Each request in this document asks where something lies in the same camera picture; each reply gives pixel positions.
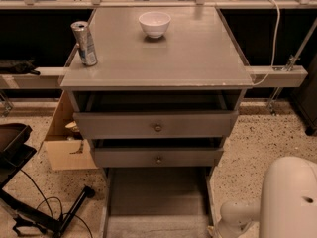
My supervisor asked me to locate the black floor cable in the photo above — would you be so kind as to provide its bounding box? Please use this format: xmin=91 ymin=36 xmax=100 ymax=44
xmin=20 ymin=168 xmax=95 ymax=238

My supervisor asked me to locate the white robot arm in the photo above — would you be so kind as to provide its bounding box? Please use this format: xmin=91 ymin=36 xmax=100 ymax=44
xmin=207 ymin=157 xmax=317 ymax=238

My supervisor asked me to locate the cardboard box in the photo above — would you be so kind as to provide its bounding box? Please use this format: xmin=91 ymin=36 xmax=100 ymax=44
xmin=44 ymin=92 xmax=96 ymax=171

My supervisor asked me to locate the grey drawer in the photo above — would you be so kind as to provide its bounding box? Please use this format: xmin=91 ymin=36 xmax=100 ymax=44
xmin=73 ymin=111 xmax=238 ymax=139
xmin=100 ymin=167 xmax=215 ymax=238
xmin=92 ymin=148 xmax=223 ymax=168

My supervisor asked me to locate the white hanging cable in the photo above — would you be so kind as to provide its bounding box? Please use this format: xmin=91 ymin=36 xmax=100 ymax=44
xmin=253 ymin=0 xmax=281 ymax=87

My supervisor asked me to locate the black cloth on rail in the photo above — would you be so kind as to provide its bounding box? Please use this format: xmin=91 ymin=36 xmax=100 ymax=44
xmin=0 ymin=59 xmax=41 ymax=75

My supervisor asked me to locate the white ceramic bowl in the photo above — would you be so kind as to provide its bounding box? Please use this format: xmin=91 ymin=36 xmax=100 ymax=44
xmin=139 ymin=11 xmax=171 ymax=39

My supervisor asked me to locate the grey drawer cabinet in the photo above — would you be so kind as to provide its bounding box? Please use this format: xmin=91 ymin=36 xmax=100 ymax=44
xmin=58 ymin=5 xmax=255 ymax=238

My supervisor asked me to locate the black stand with tray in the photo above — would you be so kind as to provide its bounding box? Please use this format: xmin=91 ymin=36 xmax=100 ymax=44
xmin=0 ymin=123 xmax=95 ymax=238

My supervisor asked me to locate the grey metal rail frame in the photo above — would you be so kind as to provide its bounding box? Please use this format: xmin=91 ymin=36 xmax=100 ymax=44
xmin=0 ymin=0 xmax=317 ymax=117

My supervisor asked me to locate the silver drink can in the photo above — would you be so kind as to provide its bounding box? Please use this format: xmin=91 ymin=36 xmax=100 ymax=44
xmin=70 ymin=21 xmax=98 ymax=66

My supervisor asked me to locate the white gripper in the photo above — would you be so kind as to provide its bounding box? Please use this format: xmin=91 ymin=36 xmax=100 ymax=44
xmin=207 ymin=222 xmax=244 ymax=238

